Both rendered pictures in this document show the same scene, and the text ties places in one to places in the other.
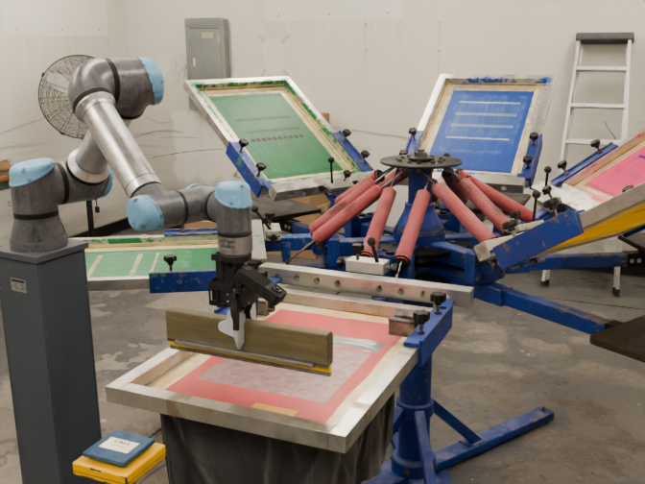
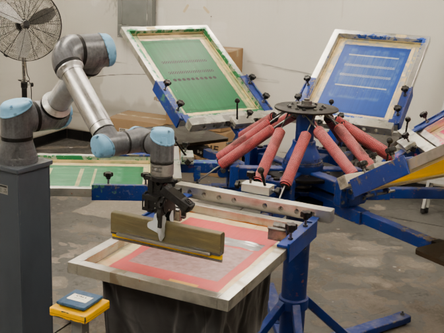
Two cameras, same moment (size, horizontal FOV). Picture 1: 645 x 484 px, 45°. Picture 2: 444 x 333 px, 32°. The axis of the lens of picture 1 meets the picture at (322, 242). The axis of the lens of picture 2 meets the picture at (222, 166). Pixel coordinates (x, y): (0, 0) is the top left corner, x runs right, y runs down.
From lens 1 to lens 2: 0.80 m
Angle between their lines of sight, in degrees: 1
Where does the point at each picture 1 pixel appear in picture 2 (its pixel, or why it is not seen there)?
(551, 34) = not seen: outside the picture
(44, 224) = (23, 146)
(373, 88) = (283, 28)
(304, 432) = (201, 296)
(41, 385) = (14, 262)
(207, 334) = (139, 230)
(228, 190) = (160, 133)
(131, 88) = (94, 56)
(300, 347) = (202, 241)
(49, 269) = (25, 178)
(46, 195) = (26, 125)
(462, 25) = not seen: outside the picture
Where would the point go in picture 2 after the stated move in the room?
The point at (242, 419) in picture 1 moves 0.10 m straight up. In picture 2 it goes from (160, 287) to (161, 257)
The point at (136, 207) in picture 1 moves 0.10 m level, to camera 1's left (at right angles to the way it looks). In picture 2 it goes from (98, 142) to (65, 141)
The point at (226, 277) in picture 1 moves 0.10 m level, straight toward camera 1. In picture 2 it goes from (154, 191) to (154, 201)
